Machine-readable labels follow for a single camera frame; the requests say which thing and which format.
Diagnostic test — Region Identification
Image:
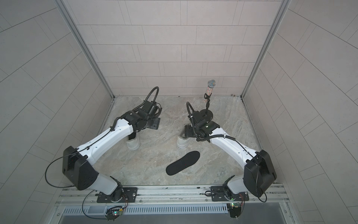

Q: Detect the white sneaker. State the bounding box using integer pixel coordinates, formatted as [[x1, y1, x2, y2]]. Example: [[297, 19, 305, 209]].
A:
[[177, 124, 194, 149], [126, 132, 140, 151]]

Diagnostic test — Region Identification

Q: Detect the black insole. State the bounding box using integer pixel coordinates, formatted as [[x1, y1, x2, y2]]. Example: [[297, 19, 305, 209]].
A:
[[166, 151, 200, 176]]

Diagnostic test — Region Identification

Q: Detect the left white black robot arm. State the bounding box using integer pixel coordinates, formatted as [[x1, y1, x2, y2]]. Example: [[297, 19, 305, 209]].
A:
[[60, 100, 162, 203]]

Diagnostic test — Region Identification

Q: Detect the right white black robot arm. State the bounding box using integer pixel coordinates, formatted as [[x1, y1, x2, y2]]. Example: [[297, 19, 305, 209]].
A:
[[184, 111, 277, 201]]

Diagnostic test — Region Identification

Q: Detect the microphone on black stand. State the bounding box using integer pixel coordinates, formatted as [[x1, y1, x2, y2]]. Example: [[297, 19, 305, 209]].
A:
[[200, 79, 216, 122]]

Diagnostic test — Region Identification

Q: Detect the right green circuit board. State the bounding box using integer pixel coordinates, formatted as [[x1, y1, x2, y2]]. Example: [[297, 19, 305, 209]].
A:
[[227, 203, 242, 219]]

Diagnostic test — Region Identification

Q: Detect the green circuit board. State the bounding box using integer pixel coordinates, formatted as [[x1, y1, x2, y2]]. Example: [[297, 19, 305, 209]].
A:
[[227, 203, 242, 219], [105, 206, 124, 222]]

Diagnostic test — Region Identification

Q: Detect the left green circuit board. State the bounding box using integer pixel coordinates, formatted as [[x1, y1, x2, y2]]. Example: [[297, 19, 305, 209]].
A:
[[105, 206, 124, 222]]

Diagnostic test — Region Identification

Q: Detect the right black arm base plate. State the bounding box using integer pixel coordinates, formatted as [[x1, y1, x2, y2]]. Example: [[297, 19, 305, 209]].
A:
[[205, 186, 249, 202]]

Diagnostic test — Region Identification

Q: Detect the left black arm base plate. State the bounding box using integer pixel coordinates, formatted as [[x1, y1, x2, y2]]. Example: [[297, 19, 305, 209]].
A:
[[95, 187, 138, 203]]

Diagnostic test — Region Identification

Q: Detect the white perforated cable duct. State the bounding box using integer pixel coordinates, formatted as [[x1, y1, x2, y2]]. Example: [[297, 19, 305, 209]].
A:
[[62, 203, 228, 217]]

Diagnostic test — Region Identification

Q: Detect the aluminium mounting rail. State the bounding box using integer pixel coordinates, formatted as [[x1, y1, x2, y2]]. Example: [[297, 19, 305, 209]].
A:
[[55, 183, 290, 206]]

